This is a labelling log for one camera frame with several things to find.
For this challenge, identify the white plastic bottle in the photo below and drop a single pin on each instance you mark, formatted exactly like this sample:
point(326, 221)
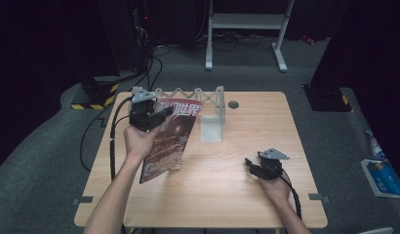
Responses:
point(376, 146)

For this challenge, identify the beige expandable book rack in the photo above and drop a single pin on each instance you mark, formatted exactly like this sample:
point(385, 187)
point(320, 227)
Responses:
point(211, 130)

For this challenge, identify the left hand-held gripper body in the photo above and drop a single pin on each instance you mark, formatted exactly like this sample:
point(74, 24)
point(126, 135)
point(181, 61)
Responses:
point(141, 113)

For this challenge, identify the person's right hand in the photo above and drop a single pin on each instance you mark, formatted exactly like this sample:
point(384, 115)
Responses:
point(276, 190)

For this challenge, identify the person's left hand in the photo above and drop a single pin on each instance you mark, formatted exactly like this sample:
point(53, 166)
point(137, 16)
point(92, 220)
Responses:
point(139, 143)

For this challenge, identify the blue and white package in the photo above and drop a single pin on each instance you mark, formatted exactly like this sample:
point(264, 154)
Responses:
point(383, 178)

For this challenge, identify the red cover magazine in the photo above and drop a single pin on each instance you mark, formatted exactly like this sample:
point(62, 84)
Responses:
point(175, 143)

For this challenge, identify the white metal stand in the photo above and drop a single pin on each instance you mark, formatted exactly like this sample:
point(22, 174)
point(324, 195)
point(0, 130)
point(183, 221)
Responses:
point(247, 21)

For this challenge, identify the grey table grommet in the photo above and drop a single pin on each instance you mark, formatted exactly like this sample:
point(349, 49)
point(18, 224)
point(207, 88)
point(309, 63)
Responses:
point(233, 104)

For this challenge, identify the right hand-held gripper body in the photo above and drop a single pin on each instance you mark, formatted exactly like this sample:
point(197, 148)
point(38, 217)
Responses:
point(269, 165)

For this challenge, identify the black stand with striped base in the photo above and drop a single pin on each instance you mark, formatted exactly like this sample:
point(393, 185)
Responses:
point(331, 97)
point(97, 91)

